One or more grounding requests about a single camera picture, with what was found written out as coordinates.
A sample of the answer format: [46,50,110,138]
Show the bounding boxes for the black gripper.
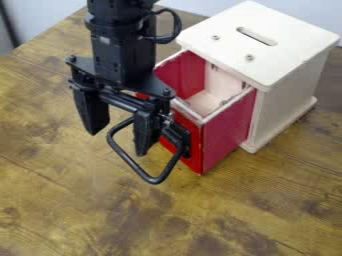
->
[66,34,176,157]

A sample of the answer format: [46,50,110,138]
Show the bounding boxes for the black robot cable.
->
[138,7,184,45]

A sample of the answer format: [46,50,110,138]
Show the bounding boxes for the white wooden drawer box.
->
[178,1,340,153]

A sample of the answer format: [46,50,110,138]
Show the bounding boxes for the red drawer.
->
[154,50,257,174]

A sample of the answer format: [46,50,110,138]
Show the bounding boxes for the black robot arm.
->
[66,0,182,156]

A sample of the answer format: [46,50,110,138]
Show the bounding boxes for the black metal drawer handle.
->
[106,115,193,185]

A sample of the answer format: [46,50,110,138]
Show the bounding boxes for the dark pole at wall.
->
[0,0,21,48]

